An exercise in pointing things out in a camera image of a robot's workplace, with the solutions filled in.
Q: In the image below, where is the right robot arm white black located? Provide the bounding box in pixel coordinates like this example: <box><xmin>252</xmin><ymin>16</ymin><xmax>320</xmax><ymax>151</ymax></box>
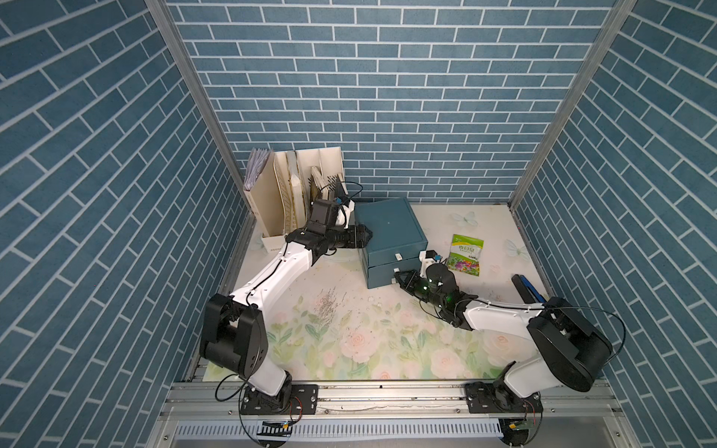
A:
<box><xmin>394</xmin><ymin>263</ymin><xmax>615</xmax><ymax>409</ymax></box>

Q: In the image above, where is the purple folder stack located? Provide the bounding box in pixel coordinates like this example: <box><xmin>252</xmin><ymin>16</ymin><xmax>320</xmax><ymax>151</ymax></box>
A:
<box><xmin>244</xmin><ymin>149</ymin><xmax>273</xmax><ymax>192</ymax></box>

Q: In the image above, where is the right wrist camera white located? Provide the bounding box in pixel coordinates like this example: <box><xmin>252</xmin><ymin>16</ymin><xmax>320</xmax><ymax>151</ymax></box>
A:
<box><xmin>419</xmin><ymin>249</ymin><xmax>443</xmax><ymax>278</ymax></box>

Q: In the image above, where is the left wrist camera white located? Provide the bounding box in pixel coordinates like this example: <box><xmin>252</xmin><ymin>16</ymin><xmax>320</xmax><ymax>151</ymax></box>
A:
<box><xmin>335</xmin><ymin>196</ymin><xmax>355</xmax><ymax>229</ymax></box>

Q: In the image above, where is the dark striped notebook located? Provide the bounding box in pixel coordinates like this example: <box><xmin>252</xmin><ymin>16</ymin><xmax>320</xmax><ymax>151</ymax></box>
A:
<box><xmin>326</xmin><ymin>173</ymin><xmax>349</xmax><ymax>203</ymax></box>

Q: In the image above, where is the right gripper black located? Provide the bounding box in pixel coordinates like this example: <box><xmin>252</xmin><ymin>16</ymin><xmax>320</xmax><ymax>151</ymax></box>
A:
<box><xmin>393</xmin><ymin>271</ymin><xmax>446</xmax><ymax>312</ymax></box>

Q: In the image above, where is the blue marker pen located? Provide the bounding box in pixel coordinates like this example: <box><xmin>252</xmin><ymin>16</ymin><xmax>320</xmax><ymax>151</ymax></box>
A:
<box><xmin>511</xmin><ymin>274</ymin><xmax>547</xmax><ymax>304</ymax></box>

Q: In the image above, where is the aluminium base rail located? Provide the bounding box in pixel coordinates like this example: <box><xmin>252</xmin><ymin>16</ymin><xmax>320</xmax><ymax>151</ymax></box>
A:
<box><xmin>148</xmin><ymin>380</ymin><xmax>639</xmax><ymax>447</ymax></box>

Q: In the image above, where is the green flower seed bag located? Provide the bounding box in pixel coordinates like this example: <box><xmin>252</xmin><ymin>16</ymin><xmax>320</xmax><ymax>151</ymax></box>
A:
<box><xmin>446</xmin><ymin>234</ymin><xmax>485</xmax><ymax>276</ymax></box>

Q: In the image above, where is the teal drawer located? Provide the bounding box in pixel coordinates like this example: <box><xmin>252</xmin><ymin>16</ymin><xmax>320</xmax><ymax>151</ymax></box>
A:
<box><xmin>362</xmin><ymin>258</ymin><xmax>421</xmax><ymax>289</ymax></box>

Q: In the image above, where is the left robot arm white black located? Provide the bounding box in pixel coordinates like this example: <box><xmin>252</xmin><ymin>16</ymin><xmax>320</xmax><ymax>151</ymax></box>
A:
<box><xmin>199</xmin><ymin>196</ymin><xmax>373</xmax><ymax>399</ymax></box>

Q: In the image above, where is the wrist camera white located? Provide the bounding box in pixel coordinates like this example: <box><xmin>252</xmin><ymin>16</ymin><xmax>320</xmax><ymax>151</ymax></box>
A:
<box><xmin>335</xmin><ymin>196</ymin><xmax>355</xmax><ymax>229</ymax></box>
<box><xmin>419</xmin><ymin>249</ymin><xmax>443</xmax><ymax>278</ymax></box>

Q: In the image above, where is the white file organizer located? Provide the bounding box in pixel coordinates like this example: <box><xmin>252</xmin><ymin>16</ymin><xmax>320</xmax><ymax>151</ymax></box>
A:
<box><xmin>244</xmin><ymin>147</ymin><xmax>347</xmax><ymax>253</ymax></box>

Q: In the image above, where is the teal drawer cabinet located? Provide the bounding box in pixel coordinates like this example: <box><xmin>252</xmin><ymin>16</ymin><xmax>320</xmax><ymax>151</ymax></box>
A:
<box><xmin>354</xmin><ymin>198</ymin><xmax>428</xmax><ymax>267</ymax></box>

